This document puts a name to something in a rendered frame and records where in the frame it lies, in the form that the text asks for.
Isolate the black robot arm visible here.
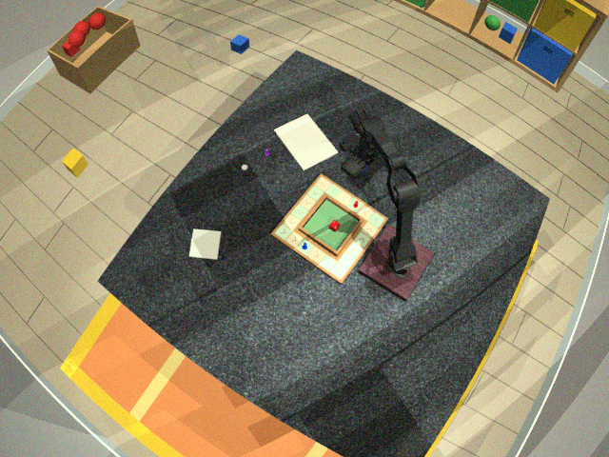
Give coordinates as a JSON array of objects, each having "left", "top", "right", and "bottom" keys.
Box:
[{"left": 339, "top": 108, "right": 422, "bottom": 279}]

